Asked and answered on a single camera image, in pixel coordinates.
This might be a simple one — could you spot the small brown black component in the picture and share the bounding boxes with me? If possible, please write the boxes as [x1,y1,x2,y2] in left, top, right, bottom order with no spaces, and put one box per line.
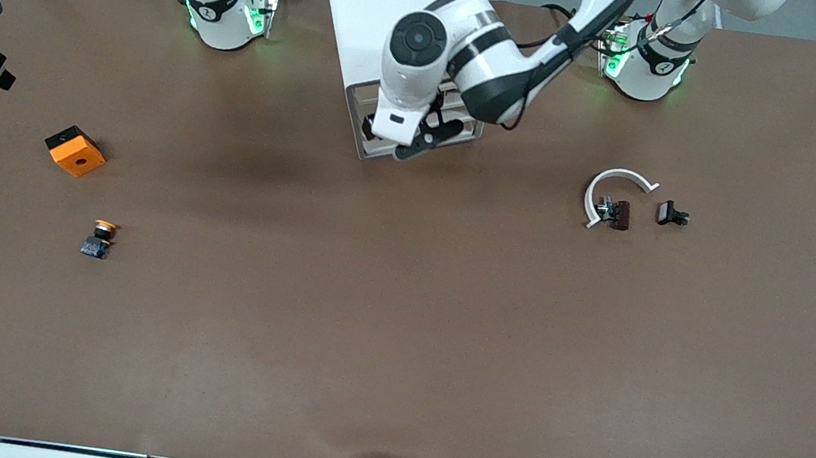
[593,196,633,232]

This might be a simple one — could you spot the small black clip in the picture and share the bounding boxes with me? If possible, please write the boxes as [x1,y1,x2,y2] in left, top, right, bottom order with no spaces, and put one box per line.
[655,201,693,230]

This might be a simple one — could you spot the brown table cover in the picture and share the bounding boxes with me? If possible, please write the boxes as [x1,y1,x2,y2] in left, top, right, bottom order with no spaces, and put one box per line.
[0,0,816,458]

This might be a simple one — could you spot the orange black push button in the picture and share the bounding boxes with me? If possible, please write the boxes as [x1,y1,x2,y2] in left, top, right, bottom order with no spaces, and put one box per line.
[79,217,120,262]

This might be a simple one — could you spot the white curved plastic ring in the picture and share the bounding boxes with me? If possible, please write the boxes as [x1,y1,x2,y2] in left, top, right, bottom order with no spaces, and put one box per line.
[580,164,662,238]

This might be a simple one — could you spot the orange button box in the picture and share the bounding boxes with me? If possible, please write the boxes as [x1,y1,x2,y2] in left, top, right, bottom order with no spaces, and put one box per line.
[40,122,110,182]

